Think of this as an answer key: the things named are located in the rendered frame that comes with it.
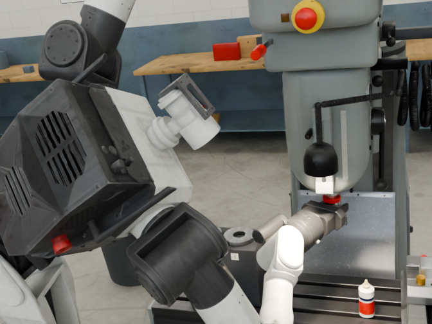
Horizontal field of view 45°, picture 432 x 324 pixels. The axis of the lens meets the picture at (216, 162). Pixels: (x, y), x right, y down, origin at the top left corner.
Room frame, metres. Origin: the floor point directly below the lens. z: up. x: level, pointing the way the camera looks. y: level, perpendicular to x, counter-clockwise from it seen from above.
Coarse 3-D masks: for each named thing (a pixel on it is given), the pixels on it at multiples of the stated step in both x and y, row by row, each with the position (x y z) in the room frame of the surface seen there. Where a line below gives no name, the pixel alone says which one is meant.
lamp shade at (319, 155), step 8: (312, 144) 1.02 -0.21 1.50; (320, 144) 1.01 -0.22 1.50; (328, 144) 1.01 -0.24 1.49; (312, 152) 0.99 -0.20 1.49; (320, 152) 0.99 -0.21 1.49; (328, 152) 0.99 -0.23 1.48; (304, 160) 1.01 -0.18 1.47; (312, 160) 0.99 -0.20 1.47; (320, 160) 0.98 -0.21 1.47; (328, 160) 0.98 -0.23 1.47; (336, 160) 0.99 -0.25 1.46; (304, 168) 1.01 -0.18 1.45; (312, 168) 0.99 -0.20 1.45; (320, 168) 0.98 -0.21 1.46; (328, 168) 0.98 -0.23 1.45; (336, 168) 0.99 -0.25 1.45; (312, 176) 0.99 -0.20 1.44; (320, 176) 0.98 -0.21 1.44
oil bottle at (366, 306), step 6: (366, 282) 1.13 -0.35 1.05; (360, 288) 1.13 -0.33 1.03; (366, 288) 1.12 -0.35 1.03; (372, 288) 1.13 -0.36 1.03; (360, 294) 1.12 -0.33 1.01; (366, 294) 1.11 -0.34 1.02; (372, 294) 1.11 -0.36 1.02; (360, 300) 1.12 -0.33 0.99; (366, 300) 1.11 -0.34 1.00; (372, 300) 1.11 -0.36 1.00; (360, 306) 1.13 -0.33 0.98; (366, 306) 1.11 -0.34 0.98; (372, 306) 1.11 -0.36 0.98; (360, 312) 1.13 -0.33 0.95; (366, 312) 1.11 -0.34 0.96; (372, 312) 1.11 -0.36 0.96
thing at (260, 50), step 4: (268, 40) 1.11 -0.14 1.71; (272, 40) 1.12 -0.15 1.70; (260, 44) 1.04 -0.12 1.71; (264, 44) 1.07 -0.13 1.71; (268, 44) 1.09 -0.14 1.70; (256, 48) 1.01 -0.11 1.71; (260, 48) 1.02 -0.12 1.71; (264, 48) 1.03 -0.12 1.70; (252, 52) 1.00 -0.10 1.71; (256, 52) 1.00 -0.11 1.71; (260, 52) 1.00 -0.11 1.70; (264, 52) 1.03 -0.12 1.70; (252, 56) 1.00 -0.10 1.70; (256, 56) 1.00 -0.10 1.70; (260, 56) 1.00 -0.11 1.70
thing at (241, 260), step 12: (228, 228) 1.36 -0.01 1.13; (240, 228) 1.33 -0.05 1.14; (228, 240) 1.27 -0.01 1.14; (240, 240) 1.26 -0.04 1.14; (252, 240) 1.27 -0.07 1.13; (228, 252) 1.25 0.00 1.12; (240, 252) 1.23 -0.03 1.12; (252, 252) 1.22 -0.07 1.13; (228, 264) 1.25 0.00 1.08; (240, 264) 1.23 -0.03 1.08; (252, 264) 1.22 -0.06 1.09; (240, 276) 1.24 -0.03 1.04; (252, 276) 1.22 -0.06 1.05; (252, 288) 1.23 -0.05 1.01; (252, 300) 1.23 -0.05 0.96
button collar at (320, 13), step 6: (306, 0) 0.99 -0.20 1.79; (312, 0) 0.99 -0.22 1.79; (300, 6) 0.99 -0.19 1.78; (306, 6) 0.99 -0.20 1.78; (312, 6) 0.98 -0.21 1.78; (318, 6) 0.98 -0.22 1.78; (294, 12) 0.99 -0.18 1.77; (318, 12) 0.98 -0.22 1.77; (324, 12) 0.99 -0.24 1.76; (294, 18) 0.99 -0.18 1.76; (318, 18) 0.98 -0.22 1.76; (324, 18) 0.99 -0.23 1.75; (294, 24) 0.99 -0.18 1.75; (318, 24) 0.98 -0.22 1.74; (300, 30) 0.99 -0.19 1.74; (306, 30) 0.99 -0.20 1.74; (312, 30) 0.98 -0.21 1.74
